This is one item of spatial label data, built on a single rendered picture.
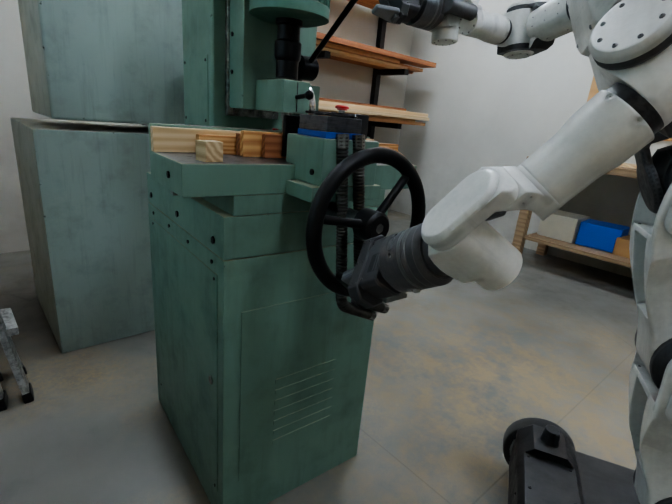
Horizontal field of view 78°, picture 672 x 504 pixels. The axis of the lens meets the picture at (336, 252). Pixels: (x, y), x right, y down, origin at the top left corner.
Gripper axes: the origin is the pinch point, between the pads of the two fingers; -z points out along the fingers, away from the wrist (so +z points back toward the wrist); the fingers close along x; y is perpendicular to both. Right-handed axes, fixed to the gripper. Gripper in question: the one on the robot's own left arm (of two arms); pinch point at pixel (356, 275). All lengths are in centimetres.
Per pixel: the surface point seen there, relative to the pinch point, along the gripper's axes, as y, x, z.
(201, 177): 28.0, 7.8, -15.5
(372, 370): -74, 13, -87
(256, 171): 20.1, 15.2, -15.0
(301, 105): 17.7, 39.0, -18.3
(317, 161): 12.5, 19.6, -6.7
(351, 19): -22, 332, -199
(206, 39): 43, 51, -34
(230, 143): 25.9, 24.7, -26.5
